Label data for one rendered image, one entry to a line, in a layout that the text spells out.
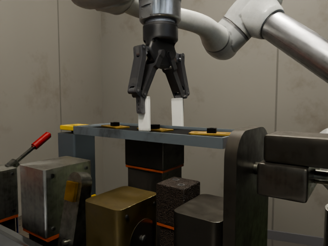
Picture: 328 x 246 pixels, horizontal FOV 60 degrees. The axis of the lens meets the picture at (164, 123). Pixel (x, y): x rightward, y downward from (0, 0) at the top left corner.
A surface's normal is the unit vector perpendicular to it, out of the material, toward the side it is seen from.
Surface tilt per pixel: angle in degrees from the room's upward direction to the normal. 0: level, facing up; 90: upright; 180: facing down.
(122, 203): 0
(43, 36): 90
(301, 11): 90
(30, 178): 90
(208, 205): 0
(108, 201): 0
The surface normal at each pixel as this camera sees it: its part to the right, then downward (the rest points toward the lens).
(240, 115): -0.34, 0.07
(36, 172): -0.57, 0.07
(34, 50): 0.94, 0.03
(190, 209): 0.00, -1.00
